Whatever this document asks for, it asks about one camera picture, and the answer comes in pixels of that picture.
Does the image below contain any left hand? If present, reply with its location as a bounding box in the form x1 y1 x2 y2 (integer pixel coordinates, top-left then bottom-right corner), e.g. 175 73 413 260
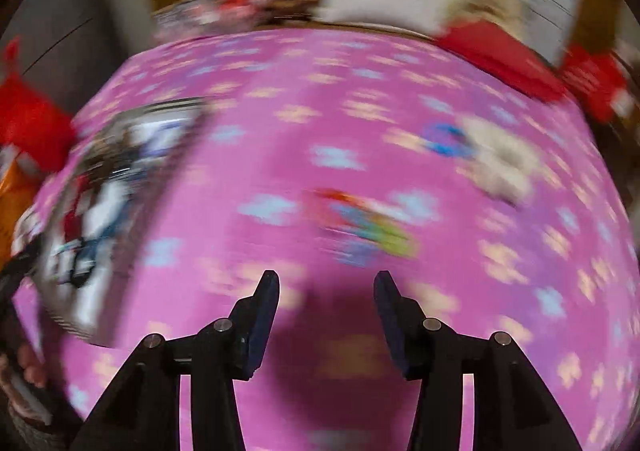
1 341 47 419

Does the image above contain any pink floral bed sheet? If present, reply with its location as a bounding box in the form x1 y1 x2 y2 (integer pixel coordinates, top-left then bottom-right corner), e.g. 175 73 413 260
16 29 639 450

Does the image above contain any red satin bow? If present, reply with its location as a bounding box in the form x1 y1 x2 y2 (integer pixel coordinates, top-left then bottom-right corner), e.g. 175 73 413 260
62 173 93 245

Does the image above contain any red shopping bag right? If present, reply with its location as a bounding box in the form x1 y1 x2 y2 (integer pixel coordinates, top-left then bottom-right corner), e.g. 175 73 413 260
559 44 634 124

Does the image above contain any blue bead bracelet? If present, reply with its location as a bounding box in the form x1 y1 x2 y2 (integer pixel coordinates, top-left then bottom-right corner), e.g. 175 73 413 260
422 122 476 160

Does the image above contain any clear plastic bag pile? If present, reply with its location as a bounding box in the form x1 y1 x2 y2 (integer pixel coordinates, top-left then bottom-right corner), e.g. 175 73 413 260
153 0 282 44

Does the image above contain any cream fluffy scrunchie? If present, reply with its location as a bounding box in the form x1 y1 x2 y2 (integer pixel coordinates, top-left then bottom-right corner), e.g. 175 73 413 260
459 115 542 206

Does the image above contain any striped white tray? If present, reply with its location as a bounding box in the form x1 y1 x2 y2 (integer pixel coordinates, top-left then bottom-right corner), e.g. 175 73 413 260
32 98 209 346

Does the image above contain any blue striped strap watch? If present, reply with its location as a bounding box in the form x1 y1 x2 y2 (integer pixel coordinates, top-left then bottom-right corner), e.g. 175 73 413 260
54 203 129 289

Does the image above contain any orange plastic basket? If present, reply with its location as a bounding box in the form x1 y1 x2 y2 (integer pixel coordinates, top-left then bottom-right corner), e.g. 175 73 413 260
0 160 41 265

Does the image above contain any red ruffled cushion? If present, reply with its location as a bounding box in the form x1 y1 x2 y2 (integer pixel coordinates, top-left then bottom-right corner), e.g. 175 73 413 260
435 20 565 102

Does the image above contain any grey refrigerator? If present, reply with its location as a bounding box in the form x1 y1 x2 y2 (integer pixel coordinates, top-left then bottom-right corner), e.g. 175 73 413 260
1 0 153 114

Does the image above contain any red gift bag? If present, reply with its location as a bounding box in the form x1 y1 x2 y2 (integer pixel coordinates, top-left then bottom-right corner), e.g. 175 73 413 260
1 37 77 174

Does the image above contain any leopard print bow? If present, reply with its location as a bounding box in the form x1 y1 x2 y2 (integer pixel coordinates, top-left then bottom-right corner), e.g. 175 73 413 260
85 126 142 184

